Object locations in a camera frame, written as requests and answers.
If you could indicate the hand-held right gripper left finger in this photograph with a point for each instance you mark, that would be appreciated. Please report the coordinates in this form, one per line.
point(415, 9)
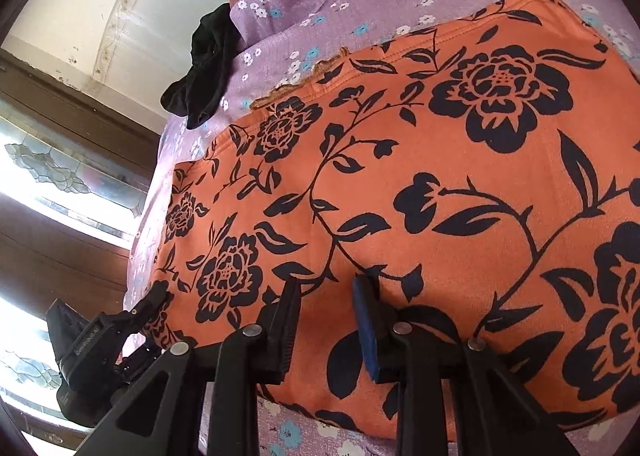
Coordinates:
point(287, 331)

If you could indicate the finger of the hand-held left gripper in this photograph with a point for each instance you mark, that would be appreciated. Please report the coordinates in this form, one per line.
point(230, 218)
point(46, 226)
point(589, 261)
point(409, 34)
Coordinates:
point(147, 303)
point(142, 360)

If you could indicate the orange black floral shirt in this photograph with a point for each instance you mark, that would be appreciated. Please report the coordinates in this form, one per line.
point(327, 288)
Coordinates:
point(400, 161)

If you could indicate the stained glass window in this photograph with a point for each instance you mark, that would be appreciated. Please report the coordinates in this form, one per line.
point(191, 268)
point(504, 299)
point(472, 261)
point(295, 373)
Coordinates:
point(50, 176)

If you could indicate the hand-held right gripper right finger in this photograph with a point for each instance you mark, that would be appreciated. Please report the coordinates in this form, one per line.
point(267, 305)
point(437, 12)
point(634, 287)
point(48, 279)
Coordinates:
point(365, 326)

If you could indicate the black crumpled cloth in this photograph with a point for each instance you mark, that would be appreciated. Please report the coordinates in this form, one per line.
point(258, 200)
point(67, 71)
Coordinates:
point(205, 71)

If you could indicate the brown wooden door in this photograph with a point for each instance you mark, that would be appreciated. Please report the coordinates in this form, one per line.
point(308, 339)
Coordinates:
point(50, 261)

